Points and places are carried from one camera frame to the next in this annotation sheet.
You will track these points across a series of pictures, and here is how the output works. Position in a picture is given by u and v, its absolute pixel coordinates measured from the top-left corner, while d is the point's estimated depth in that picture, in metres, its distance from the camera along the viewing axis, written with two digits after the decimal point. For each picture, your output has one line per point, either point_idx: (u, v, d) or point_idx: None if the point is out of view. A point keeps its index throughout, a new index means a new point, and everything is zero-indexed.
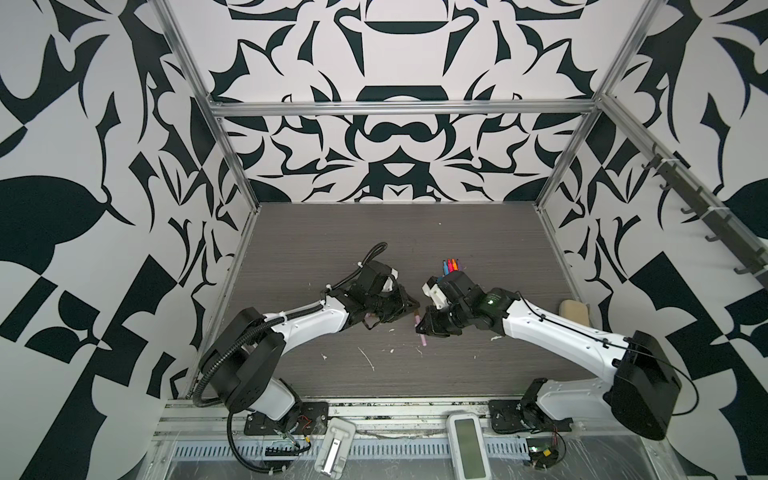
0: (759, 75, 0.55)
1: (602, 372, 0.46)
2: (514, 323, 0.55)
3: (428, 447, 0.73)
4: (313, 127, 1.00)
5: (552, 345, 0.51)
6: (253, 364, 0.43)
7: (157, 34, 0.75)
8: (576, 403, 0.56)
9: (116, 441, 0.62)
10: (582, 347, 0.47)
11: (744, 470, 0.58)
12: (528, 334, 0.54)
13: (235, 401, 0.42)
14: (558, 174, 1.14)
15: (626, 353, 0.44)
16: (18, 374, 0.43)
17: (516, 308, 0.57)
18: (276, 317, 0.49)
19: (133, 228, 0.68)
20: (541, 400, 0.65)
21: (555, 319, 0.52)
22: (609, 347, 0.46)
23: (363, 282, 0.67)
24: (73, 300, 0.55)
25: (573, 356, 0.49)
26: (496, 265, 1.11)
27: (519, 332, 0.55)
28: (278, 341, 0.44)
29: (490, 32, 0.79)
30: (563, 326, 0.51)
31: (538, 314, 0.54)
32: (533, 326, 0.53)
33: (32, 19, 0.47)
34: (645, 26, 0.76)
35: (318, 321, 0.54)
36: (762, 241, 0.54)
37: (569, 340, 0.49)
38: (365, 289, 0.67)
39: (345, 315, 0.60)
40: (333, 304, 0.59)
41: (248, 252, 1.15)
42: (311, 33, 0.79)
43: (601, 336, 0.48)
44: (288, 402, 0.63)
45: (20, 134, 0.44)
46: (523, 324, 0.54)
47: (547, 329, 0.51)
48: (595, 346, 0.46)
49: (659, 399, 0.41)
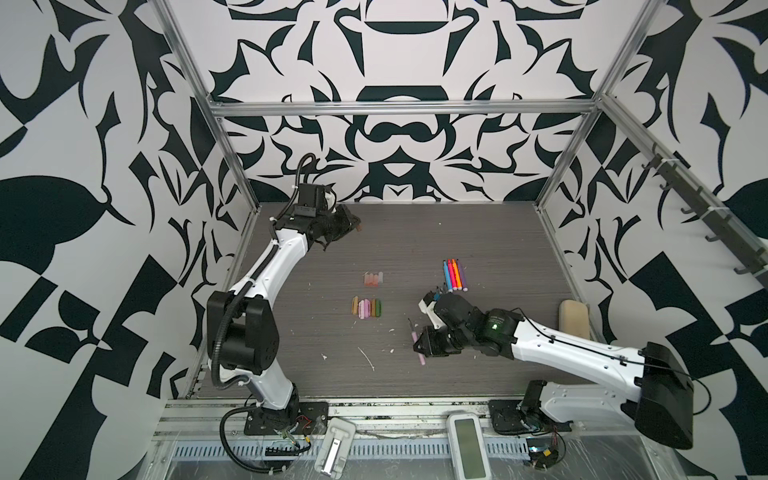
0: (759, 75, 0.55)
1: (625, 391, 0.44)
2: (524, 348, 0.53)
3: (428, 447, 0.73)
4: (313, 127, 1.00)
5: (564, 366, 0.50)
6: (253, 331, 0.45)
7: (157, 33, 0.75)
8: (589, 412, 0.55)
9: (116, 441, 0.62)
10: (600, 367, 0.46)
11: (744, 470, 0.58)
12: (539, 357, 0.52)
13: (259, 365, 0.46)
14: (558, 174, 1.14)
15: (645, 369, 0.43)
16: (18, 374, 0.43)
17: (523, 332, 0.54)
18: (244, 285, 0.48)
19: (133, 228, 0.68)
20: (545, 406, 0.64)
21: (566, 339, 0.51)
22: (627, 365, 0.45)
23: (304, 200, 0.66)
24: (73, 300, 0.55)
25: (591, 377, 0.48)
26: (496, 265, 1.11)
27: (528, 354, 0.53)
28: (262, 301, 0.45)
29: (491, 32, 0.79)
30: (576, 346, 0.49)
31: (547, 335, 0.52)
32: (543, 349, 0.51)
33: (33, 19, 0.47)
34: (645, 26, 0.76)
35: (284, 260, 0.53)
36: (762, 241, 0.54)
37: (584, 361, 0.47)
38: (309, 203, 0.66)
39: (302, 236, 0.58)
40: (284, 234, 0.58)
41: (248, 252, 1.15)
42: (311, 32, 0.79)
43: (617, 353, 0.46)
44: (288, 390, 0.64)
45: (20, 134, 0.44)
46: (533, 347, 0.52)
47: (559, 351, 0.50)
48: (613, 365, 0.45)
49: (684, 414, 0.40)
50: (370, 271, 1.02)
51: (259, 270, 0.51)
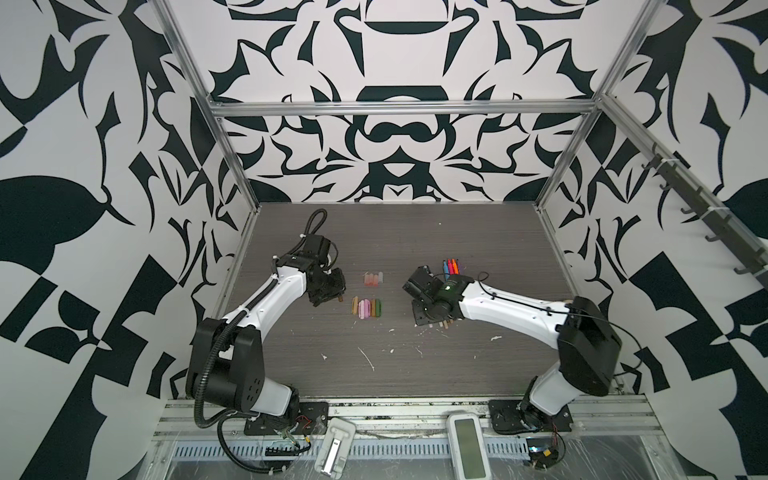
0: (759, 75, 0.55)
1: (549, 339, 0.48)
2: (469, 304, 0.57)
3: (428, 447, 0.73)
4: (313, 127, 1.00)
5: (503, 320, 0.54)
6: (240, 361, 0.42)
7: (156, 33, 0.74)
8: (551, 387, 0.58)
9: (115, 442, 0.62)
10: (529, 317, 0.50)
11: (745, 470, 0.58)
12: (483, 313, 0.56)
13: (240, 401, 0.42)
14: (558, 174, 1.14)
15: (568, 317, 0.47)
16: (18, 374, 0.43)
17: (470, 291, 0.59)
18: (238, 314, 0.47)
19: (133, 228, 0.68)
20: (533, 398, 0.66)
21: (506, 295, 0.55)
22: (553, 314, 0.48)
23: (310, 247, 0.69)
24: (73, 300, 0.55)
25: (525, 329, 0.51)
26: (496, 265, 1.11)
27: (475, 311, 0.57)
28: (253, 333, 0.44)
29: (491, 32, 0.79)
30: (512, 301, 0.53)
31: (489, 292, 0.57)
32: (485, 304, 0.55)
33: (33, 19, 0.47)
34: (645, 26, 0.76)
35: (281, 295, 0.53)
36: (762, 241, 0.54)
37: (518, 313, 0.51)
38: (313, 250, 0.69)
39: (302, 275, 0.59)
40: (285, 271, 0.58)
41: (248, 253, 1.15)
42: (311, 32, 0.79)
43: (545, 305, 0.50)
44: (285, 395, 0.63)
45: (20, 135, 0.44)
46: (477, 303, 0.56)
47: (497, 305, 0.54)
48: (540, 314, 0.49)
49: (600, 359, 0.44)
50: (370, 271, 1.02)
51: (255, 301, 0.50)
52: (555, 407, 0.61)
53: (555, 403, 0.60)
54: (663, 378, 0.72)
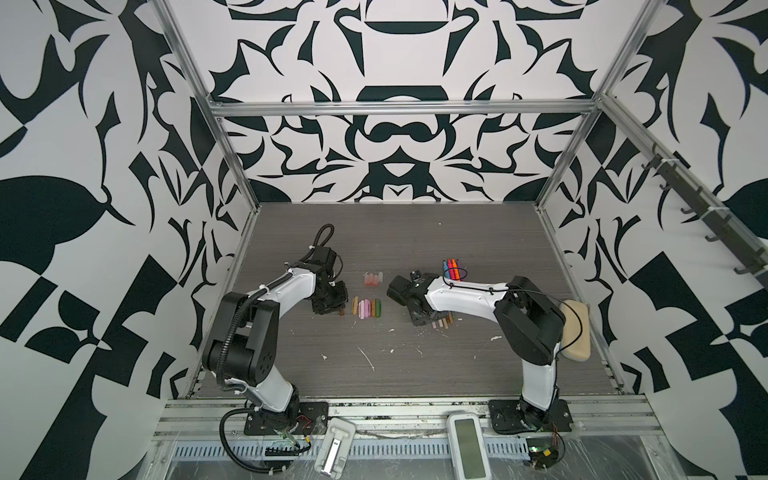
0: (759, 75, 0.55)
1: None
2: (434, 296, 0.64)
3: (428, 447, 0.73)
4: (313, 127, 1.00)
5: (464, 307, 0.60)
6: (259, 331, 0.46)
7: (157, 33, 0.75)
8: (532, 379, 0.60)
9: (115, 441, 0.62)
10: (475, 298, 0.57)
11: (744, 470, 0.58)
12: (446, 303, 0.63)
13: (255, 373, 0.45)
14: (558, 174, 1.14)
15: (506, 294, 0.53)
16: (18, 374, 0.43)
17: (433, 284, 0.67)
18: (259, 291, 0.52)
19: (133, 228, 0.68)
20: (526, 396, 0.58)
21: (462, 283, 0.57)
22: (494, 293, 0.55)
23: (318, 257, 0.76)
24: (73, 300, 0.55)
25: (479, 313, 0.58)
26: (496, 264, 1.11)
27: (438, 303, 0.65)
28: (274, 305, 0.47)
29: (490, 32, 0.79)
30: (467, 287, 0.60)
31: (448, 282, 0.65)
32: (443, 292, 0.63)
33: (33, 19, 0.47)
34: (645, 26, 0.76)
35: (296, 284, 0.58)
36: (762, 241, 0.54)
37: (467, 296, 0.59)
38: (322, 259, 0.75)
39: (313, 275, 0.64)
40: (297, 269, 0.64)
41: (248, 253, 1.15)
42: (311, 33, 0.79)
43: (488, 285, 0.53)
44: (288, 391, 0.64)
45: (20, 134, 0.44)
46: (439, 293, 0.64)
47: (454, 292, 0.61)
48: (484, 294, 0.56)
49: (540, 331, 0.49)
50: (370, 271, 1.02)
51: (273, 285, 0.55)
52: (547, 403, 0.62)
53: (545, 398, 0.62)
54: (663, 379, 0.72)
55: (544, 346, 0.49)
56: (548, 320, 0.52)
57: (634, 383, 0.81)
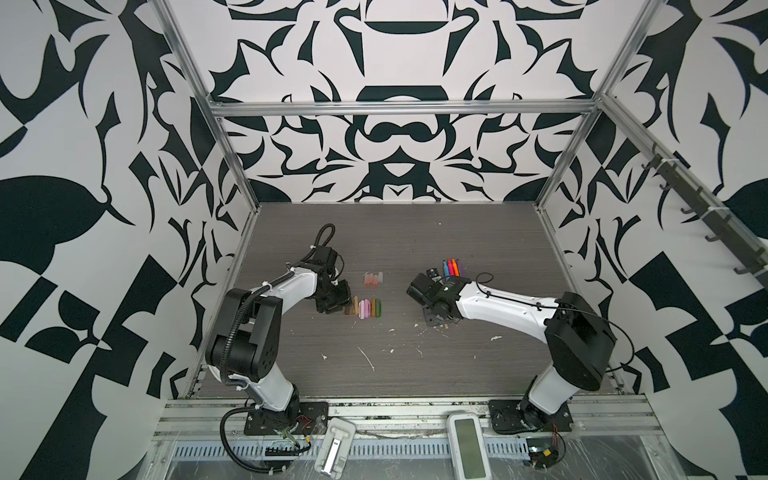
0: (759, 75, 0.55)
1: (537, 332, 0.50)
2: (466, 303, 0.59)
3: (428, 447, 0.73)
4: (313, 127, 1.00)
5: (498, 318, 0.56)
6: (262, 326, 0.46)
7: (157, 34, 0.75)
8: (553, 386, 0.57)
9: (116, 441, 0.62)
10: (519, 312, 0.52)
11: (744, 470, 0.58)
12: (480, 312, 0.58)
13: (258, 369, 0.45)
14: (558, 174, 1.14)
15: (556, 311, 0.49)
16: (18, 374, 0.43)
17: (467, 290, 0.62)
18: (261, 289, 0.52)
19: (133, 228, 0.68)
20: (533, 398, 0.65)
21: (499, 293, 0.57)
22: (542, 309, 0.50)
23: (319, 257, 0.76)
24: (73, 301, 0.55)
25: (517, 326, 0.53)
26: (496, 264, 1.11)
27: (470, 309, 0.59)
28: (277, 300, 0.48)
29: (490, 32, 0.79)
30: (505, 298, 0.56)
31: (484, 291, 0.59)
32: (480, 302, 0.58)
33: (33, 18, 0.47)
34: (645, 26, 0.76)
35: (298, 282, 0.59)
36: (762, 241, 0.54)
37: (509, 309, 0.53)
38: (322, 259, 0.76)
39: (314, 275, 0.65)
40: (299, 269, 0.64)
41: (248, 253, 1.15)
42: (311, 33, 0.79)
43: (535, 300, 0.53)
44: (288, 391, 0.64)
45: (19, 134, 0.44)
46: (472, 301, 0.59)
47: (491, 303, 0.56)
48: (530, 309, 0.51)
49: (592, 354, 0.45)
50: (370, 271, 1.02)
51: (276, 282, 0.56)
52: (556, 406, 0.61)
53: (556, 402, 0.60)
54: (663, 378, 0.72)
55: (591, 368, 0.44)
56: (597, 341, 0.48)
57: (634, 383, 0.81)
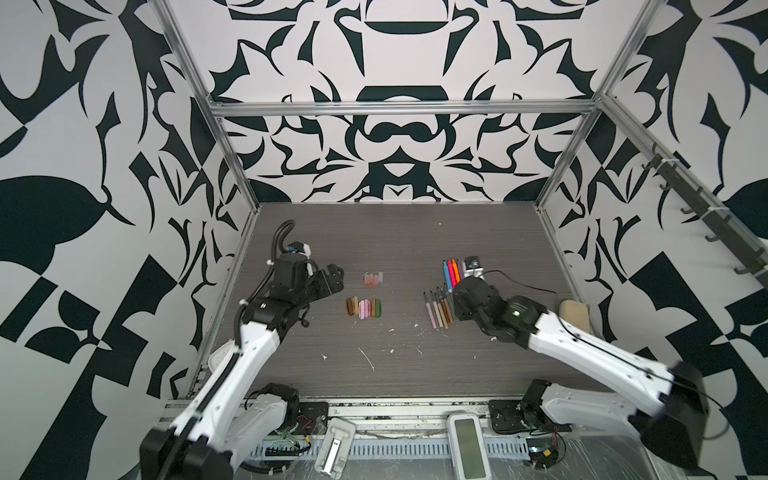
0: (759, 75, 0.55)
1: (642, 402, 0.44)
2: (543, 341, 0.51)
3: (428, 447, 0.73)
4: (313, 127, 1.00)
5: (581, 367, 0.49)
6: None
7: (157, 33, 0.75)
8: (594, 418, 0.55)
9: (116, 441, 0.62)
10: (624, 375, 0.44)
11: (745, 470, 0.58)
12: (557, 352, 0.50)
13: None
14: (558, 174, 1.14)
15: (671, 386, 0.42)
16: (19, 374, 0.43)
17: (546, 325, 0.52)
18: (190, 420, 0.40)
19: (133, 228, 0.68)
20: (546, 406, 0.64)
21: (590, 340, 0.49)
22: (654, 378, 0.43)
23: (283, 281, 0.58)
24: (73, 301, 0.55)
25: (611, 385, 0.47)
26: (496, 264, 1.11)
27: (543, 347, 0.52)
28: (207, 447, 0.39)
29: (490, 32, 0.79)
30: (599, 350, 0.47)
31: (571, 333, 0.50)
32: (566, 346, 0.49)
33: (33, 19, 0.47)
34: (645, 26, 0.76)
35: (248, 364, 0.47)
36: (762, 241, 0.54)
37: (608, 366, 0.46)
38: (288, 285, 0.58)
39: (271, 332, 0.51)
40: (249, 332, 0.51)
41: (248, 253, 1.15)
42: (311, 33, 0.79)
43: (643, 365, 0.45)
44: (281, 408, 0.62)
45: (20, 134, 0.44)
46: (556, 342, 0.50)
47: (584, 351, 0.48)
48: (638, 375, 0.44)
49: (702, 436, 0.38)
50: (370, 271, 1.02)
51: (217, 383, 0.44)
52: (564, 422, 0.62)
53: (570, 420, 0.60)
54: None
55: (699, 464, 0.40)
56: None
57: None
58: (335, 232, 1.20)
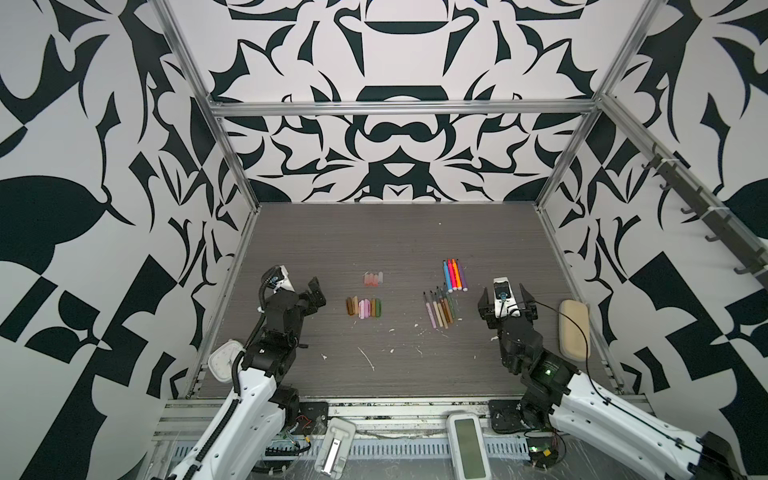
0: (759, 75, 0.55)
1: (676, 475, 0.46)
2: (575, 402, 0.55)
3: (429, 447, 0.73)
4: (313, 127, 1.00)
5: (615, 430, 0.52)
6: None
7: (156, 33, 0.74)
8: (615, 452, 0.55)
9: (116, 442, 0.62)
10: (654, 444, 0.47)
11: (745, 470, 0.58)
12: (588, 414, 0.55)
13: None
14: (558, 174, 1.14)
15: (702, 459, 0.44)
16: (19, 373, 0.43)
17: (578, 385, 0.56)
18: (189, 469, 0.42)
19: (133, 228, 0.68)
20: (558, 418, 0.63)
21: (621, 403, 0.52)
22: (683, 449, 0.46)
23: (275, 326, 0.59)
24: (73, 300, 0.55)
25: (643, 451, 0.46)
26: (496, 264, 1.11)
27: (576, 407, 0.56)
28: None
29: (490, 32, 0.79)
30: (632, 415, 0.51)
31: (602, 395, 0.54)
32: (597, 408, 0.53)
33: (33, 19, 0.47)
34: (645, 26, 0.76)
35: (246, 413, 0.49)
36: (762, 241, 0.54)
37: (639, 433, 0.49)
38: (280, 330, 0.59)
39: (270, 379, 0.54)
40: (247, 378, 0.53)
41: (248, 252, 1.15)
42: (311, 33, 0.79)
43: (673, 434, 0.47)
44: (278, 418, 0.62)
45: (20, 134, 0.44)
46: (586, 404, 0.54)
47: (614, 415, 0.51)
48: (668, 444, 0.47)
49: None
50: (370, 271, 1.02)
51: (213, 437, 0.46)
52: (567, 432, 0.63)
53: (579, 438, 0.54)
54: (663, 378, 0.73)
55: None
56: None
57: (634, 383, 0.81)
58: (335, 232, 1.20)
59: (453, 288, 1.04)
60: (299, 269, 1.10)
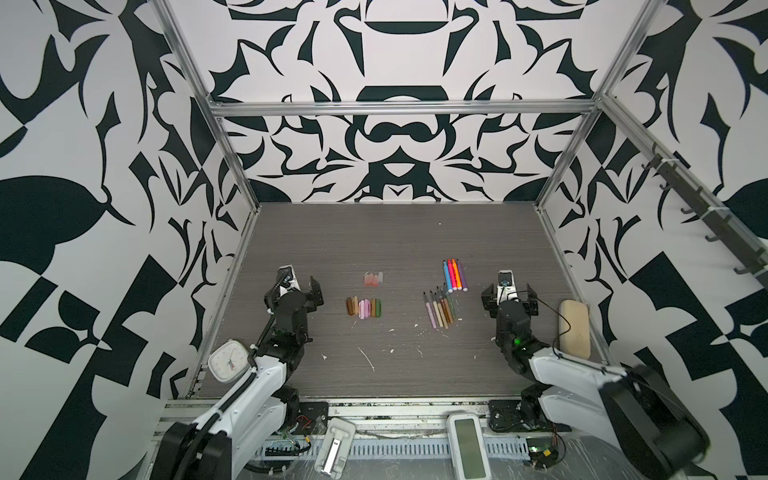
0: (759, 75, 0.55)
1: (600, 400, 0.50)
2: (538, 363, 0.62)
3: (429, 447, 0.73)
4: (313, 127, 1.00)
5: (568, 383, 0.56)
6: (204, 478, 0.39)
7: (157, 34, 0.75)
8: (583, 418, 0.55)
9: (116, 442, 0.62)
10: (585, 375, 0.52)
11: (745, 470, 0.58)
12: (553, 371, 0.59)
13: None
14: (558, 174, 1.14)
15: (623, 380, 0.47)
16: (18, 373, 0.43)
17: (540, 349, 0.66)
18: (211, 417, 0.45)
19: (133, 228, 0.68)
20: (542, 399, 0.65)
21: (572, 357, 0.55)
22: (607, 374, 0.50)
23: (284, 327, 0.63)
24: (73, 301, 0.55)
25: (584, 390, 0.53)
26: (496, 264, 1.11)
27: (542, 372, 0.62)
28: (226, 441, 0.42)
29: (490, 32, 0.79)
30: (577, 361, 0.57)
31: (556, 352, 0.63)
32: (552, 363, 0.60)
33: (33, 19, 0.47)
34: (645, 26, 0.76)
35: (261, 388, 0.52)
36: (763, 241, 0.54)
37: (576, 371, 0.54)
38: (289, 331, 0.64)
39: (282, 367, 0.58)
40: (264, 361, 0.58)
41: (248, 252, 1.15)
42: (311, 33, 0.79)
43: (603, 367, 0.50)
44: (279, 413, 0.62)
45: (20, 134, 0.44)
46: (545, 362, 0.61)
47: (564, 366, 0.57)
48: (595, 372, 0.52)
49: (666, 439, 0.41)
50: (370, 271, 1.02)
51: (230, 398, 0.49)
52: (562, 421, 0.61)
53: (567, 420, 0.60)
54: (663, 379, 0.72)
55: (662, 456, 0.40)
56: (680, 432, 0.42)
57: None
58: (335, 233, 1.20)
59: (453, 288, 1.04)
60: (299, 269, 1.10)
